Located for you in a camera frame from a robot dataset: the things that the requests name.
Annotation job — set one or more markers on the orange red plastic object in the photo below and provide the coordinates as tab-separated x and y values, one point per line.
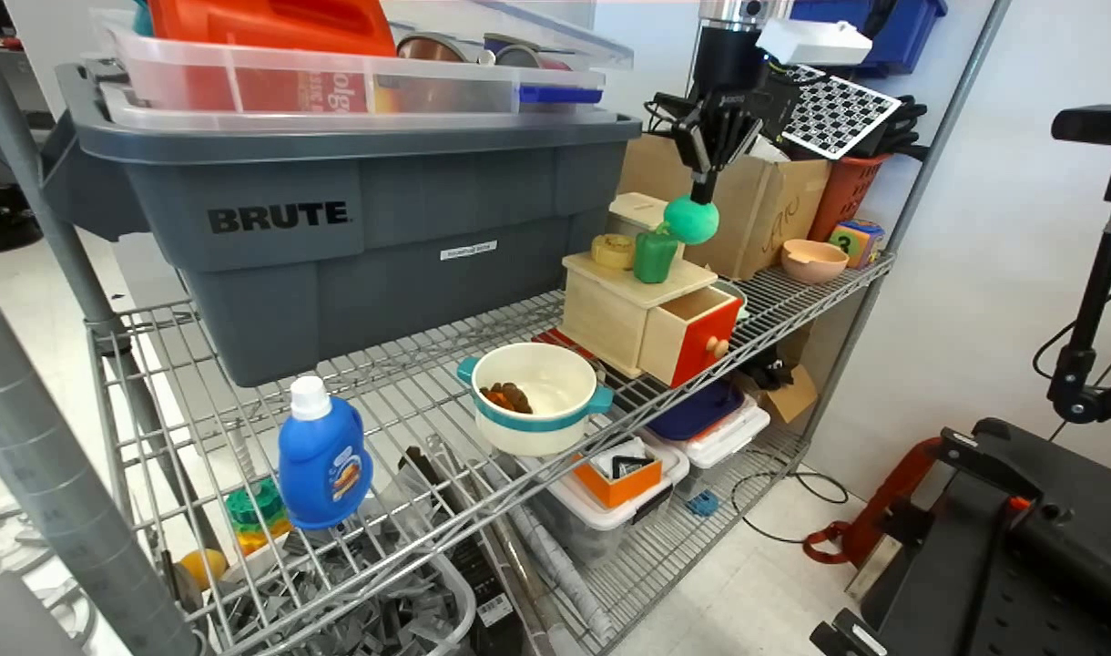
275	23

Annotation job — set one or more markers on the yellow toy pepper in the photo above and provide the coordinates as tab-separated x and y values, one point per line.
615	251

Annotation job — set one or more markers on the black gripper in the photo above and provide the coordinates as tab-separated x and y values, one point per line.
734	65

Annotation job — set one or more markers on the clear plastic storage bin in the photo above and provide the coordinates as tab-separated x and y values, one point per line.
336	85

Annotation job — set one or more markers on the black tripod stand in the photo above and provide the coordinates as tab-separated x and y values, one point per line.
1096	313

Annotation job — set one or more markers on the blue detergent bottle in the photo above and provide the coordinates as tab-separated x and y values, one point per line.
322	467

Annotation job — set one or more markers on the grey plastic tote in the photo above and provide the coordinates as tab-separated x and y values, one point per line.
336	241

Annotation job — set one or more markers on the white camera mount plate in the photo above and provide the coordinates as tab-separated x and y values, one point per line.
814	40

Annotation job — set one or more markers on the small cardboard box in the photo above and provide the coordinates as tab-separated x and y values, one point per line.
793	394

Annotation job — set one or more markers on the black device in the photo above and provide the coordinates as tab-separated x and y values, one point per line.
675	111

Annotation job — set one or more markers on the orange block with zigzag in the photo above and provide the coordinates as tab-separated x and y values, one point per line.
621	476

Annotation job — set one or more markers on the green toy pepper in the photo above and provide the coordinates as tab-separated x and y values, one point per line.
655	256

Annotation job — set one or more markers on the wooden chest with red drawer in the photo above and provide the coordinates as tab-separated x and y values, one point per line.
628	313

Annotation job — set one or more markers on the yellow toy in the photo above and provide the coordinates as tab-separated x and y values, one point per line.
201	571

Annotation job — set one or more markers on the bundle of long rods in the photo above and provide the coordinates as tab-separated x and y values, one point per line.
530	560

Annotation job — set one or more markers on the black cart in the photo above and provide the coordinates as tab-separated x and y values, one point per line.
1013	549

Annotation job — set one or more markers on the brown toy food piece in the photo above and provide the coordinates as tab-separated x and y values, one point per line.
507	399

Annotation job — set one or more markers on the small blue object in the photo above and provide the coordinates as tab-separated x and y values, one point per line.
704	504

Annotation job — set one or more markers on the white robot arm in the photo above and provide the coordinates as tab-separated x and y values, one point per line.
734	12

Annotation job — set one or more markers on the terracotta flower pot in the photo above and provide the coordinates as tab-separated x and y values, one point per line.
846	188

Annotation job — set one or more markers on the turquoise ball toy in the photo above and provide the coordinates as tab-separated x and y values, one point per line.
692	219

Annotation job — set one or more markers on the white pot with teal band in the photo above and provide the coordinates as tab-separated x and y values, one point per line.
540	411

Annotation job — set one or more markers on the small colourful block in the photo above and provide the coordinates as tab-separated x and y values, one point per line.
858	241

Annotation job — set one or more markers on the green toy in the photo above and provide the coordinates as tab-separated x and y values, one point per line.
262	504

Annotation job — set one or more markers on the blue plastic bin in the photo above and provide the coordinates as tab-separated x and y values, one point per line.
906	23

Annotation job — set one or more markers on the peach bowl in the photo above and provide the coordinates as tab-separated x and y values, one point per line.
814	261

